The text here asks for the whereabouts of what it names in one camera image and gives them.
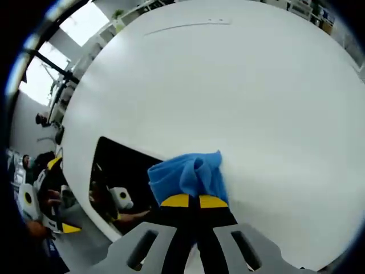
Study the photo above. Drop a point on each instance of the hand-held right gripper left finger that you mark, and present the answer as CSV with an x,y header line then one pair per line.
x,y
159,248

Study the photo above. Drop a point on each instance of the white low shelf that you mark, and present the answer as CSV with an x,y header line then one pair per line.
x,y
137,10

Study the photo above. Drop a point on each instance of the blue cleaning cloth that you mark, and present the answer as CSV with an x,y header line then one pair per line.
x,y
182,174

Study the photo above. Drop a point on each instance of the green potted plant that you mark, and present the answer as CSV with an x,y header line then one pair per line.
x,y
118,13

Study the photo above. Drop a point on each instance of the black studio light stand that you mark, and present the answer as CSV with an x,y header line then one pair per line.
x,y
61,77

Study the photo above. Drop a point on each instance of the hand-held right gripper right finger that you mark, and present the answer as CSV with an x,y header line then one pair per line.
x,y
225,245

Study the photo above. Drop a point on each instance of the person's left hand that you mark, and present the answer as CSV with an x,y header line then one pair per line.
x,y
53,197

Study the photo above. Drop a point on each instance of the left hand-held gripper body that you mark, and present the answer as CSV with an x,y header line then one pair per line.
x,y
28,207

